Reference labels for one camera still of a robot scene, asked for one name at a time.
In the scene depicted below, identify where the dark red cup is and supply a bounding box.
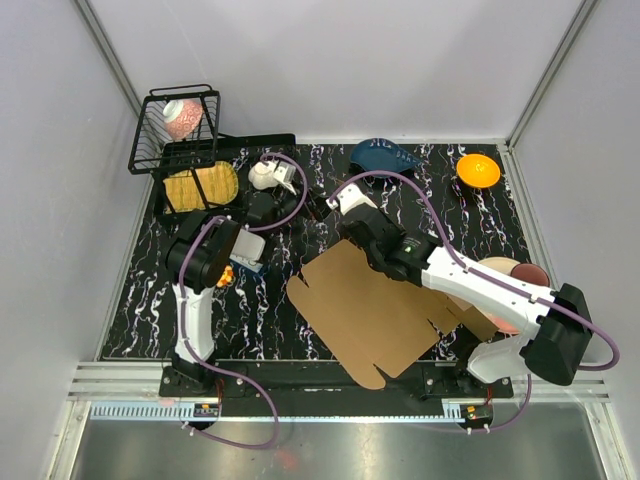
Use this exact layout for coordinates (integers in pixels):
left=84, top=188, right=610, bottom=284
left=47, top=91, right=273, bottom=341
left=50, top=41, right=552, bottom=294
left=510, top=263, right=550, bottom=287

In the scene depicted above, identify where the white floral plate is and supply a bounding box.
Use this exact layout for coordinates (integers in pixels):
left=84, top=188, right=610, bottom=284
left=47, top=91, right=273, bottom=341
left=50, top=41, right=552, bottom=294
left=478, top=256, right=520, bottom=276

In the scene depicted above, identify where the brown cardboard box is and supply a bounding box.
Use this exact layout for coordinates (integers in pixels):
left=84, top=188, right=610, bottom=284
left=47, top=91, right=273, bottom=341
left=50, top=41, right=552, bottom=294
left=286, top=240, right=498, bottom=390

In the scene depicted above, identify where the white flower-shaped cup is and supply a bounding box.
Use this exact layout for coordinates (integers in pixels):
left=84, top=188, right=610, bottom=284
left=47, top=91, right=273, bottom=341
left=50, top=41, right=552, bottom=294
left=248, top=161, right=278, bottom=191

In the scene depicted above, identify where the black wire dish rack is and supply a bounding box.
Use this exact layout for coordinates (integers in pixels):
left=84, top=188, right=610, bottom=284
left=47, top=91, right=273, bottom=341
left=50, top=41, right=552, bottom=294
left=128, top=84, right=296, bottom=228

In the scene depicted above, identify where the dark blue leaf dish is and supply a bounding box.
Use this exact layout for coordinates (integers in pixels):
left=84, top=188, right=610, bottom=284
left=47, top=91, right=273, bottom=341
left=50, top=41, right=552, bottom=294
left=350, top=138, right=422, bottom=174

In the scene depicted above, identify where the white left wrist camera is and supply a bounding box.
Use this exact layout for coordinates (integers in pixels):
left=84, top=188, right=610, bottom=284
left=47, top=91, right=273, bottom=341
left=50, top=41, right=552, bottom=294
left=262, top=160, right=296, bottom=194

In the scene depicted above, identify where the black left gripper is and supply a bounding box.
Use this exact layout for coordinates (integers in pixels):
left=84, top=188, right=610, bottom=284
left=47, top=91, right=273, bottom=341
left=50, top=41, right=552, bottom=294
left=266, top=181, right=332, bottom=235

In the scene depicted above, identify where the orange round bowl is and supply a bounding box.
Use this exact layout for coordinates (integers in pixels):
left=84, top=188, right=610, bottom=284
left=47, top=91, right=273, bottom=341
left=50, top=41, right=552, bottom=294
left=456, top=154, right=501, bottom=189

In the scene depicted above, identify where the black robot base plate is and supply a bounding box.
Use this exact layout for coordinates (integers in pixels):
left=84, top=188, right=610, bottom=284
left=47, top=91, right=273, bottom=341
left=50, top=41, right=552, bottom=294
left=159, top=360, right=514, bottom=401

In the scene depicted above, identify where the blue white small carton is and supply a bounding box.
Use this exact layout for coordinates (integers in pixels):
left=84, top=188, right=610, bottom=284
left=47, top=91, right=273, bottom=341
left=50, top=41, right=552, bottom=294
left=230, top=255, right=264, bottom=273

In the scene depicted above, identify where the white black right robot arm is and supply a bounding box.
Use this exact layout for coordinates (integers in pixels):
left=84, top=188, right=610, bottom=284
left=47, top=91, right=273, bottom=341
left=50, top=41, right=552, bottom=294
left=287, top=186, right=592, bottom=397

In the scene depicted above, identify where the aluminium front rail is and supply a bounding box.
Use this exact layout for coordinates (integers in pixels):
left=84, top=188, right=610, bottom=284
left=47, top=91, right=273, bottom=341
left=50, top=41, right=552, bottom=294
left=68, top=362, right=609, bottom=423

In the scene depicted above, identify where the orange flower toy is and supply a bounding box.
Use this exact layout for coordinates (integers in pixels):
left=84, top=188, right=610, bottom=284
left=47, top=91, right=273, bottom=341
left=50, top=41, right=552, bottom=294
left=216, top=265, right=234, bottom=288

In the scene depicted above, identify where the pink patterned ceramic bowl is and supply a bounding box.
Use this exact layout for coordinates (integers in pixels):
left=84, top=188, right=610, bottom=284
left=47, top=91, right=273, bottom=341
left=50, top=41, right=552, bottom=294
left=162, top=99, right=203, bottom=141

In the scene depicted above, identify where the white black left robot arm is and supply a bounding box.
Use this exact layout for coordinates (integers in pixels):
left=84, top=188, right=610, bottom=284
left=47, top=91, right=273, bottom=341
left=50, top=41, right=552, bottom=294
left=164, top=187, right=310, bottom=396

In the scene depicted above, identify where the woven bamboo tray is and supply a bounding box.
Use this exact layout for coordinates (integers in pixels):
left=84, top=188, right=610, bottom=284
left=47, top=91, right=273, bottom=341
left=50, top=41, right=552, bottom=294
left=163, top=161, right=239, bottom=213

